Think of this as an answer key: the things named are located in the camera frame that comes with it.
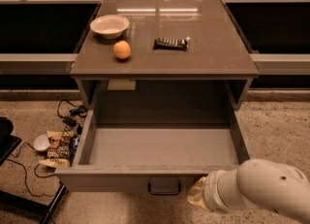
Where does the grey top drawer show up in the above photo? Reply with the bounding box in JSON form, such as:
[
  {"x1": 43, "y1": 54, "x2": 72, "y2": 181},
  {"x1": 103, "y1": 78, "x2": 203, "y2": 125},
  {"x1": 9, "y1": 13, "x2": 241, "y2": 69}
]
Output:
[{"x1": 56, "y1": 80, "x2": 250, "y2": 192}]

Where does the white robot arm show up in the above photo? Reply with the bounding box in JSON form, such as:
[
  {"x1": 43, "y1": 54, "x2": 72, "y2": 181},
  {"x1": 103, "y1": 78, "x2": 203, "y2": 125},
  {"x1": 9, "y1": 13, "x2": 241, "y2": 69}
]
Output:
[{"x1": 187, "y1": 159, "x2": 310, "y2": 224}]

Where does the grey drawer cabinet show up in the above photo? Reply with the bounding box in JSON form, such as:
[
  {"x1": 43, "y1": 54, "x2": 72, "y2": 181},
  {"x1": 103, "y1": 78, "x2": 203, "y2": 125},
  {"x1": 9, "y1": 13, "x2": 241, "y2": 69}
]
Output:
[{"x1": 70, "y1": 0, "x2": 261, "y2": 112}]

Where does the patterned chip bag on floor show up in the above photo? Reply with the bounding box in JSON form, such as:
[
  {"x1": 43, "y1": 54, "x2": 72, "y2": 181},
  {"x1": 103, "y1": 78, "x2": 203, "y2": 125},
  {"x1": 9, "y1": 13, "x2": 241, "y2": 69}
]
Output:
[{"x1": 39, "y1": 131, "x2": 77, "y2": 168}]

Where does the dark striped snack bar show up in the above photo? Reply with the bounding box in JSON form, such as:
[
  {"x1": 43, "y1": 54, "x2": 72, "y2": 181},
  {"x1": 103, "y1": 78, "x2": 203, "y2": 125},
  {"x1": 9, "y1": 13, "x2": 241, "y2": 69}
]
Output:
[{"x1": 153, "y1": 38, "x2": 188, "y2": 51}]

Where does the small white bowl on floor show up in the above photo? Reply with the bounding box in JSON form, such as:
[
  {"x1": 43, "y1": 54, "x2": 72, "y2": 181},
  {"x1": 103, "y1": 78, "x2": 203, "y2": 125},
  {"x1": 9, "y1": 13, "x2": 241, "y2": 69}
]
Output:
[{"x1": 33, "y1": 134, "x2": 50, "y2": 152}]

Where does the orange fruit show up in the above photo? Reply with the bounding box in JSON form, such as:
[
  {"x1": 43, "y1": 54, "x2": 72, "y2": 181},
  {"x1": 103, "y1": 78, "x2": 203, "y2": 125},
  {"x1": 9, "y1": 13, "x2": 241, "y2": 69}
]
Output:
[{"x1": 113, "y1": 41, "x2": 131, "y2": 59}]

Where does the white bowl on cabinet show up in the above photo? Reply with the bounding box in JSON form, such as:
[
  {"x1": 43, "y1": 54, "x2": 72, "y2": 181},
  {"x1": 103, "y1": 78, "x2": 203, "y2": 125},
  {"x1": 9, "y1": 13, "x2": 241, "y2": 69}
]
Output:
[{"x1": 90, "y1": 15, "x2": 130, "y2": 39}]

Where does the black stand base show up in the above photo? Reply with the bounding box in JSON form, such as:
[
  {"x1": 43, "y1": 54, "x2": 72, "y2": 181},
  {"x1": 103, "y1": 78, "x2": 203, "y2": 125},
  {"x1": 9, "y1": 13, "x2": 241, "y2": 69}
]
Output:
[{"x1": 0, "y1": 116, "x2": 67, "y2": 224}]

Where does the black top drawer handle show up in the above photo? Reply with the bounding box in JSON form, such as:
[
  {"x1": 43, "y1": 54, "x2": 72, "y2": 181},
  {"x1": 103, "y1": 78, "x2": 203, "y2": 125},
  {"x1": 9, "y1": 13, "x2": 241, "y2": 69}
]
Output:
[{"x1": 147, "y1": 182, "x2": 181, "y2": 196}]

